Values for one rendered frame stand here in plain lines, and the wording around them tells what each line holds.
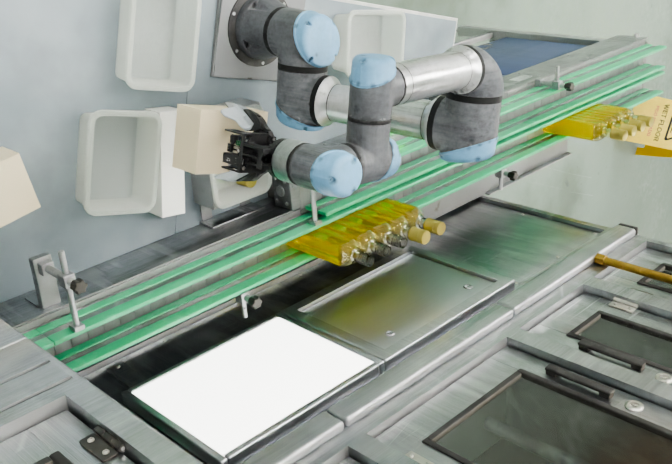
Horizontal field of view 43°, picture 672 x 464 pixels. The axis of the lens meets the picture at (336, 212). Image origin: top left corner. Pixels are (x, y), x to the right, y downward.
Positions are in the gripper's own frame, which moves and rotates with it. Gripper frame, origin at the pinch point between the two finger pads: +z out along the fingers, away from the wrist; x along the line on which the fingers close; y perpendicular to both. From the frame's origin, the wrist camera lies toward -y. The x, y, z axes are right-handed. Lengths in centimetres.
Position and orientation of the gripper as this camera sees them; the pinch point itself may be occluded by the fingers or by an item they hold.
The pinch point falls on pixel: (225, 140)
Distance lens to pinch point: 165.9
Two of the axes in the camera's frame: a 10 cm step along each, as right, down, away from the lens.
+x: -1.2, 9.7, 2.0
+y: -7.1, 0.5, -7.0
